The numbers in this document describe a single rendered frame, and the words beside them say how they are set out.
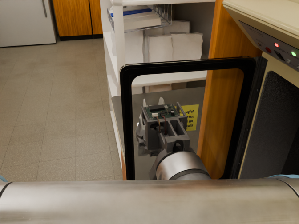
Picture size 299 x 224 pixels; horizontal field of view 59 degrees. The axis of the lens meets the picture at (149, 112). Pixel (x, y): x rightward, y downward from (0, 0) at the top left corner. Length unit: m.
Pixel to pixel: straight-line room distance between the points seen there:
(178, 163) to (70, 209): 0.22
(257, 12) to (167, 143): 0.25
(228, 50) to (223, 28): 0.06
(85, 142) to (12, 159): 0.63
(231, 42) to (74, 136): 2.22
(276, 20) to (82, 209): 0.36
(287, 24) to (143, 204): 0.31
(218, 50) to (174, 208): 0.51
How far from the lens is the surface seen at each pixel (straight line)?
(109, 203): 0.20
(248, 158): 0.78
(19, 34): 5.38
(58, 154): 2.54
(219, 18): 0.64
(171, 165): 0.39
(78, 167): 2.37
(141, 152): 0.66
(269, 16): 0.45
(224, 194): 0.22
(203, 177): 0.38
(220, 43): 0.66
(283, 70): 0.61
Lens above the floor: 1.60
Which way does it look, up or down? 33 degrees down
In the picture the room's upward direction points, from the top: straight up
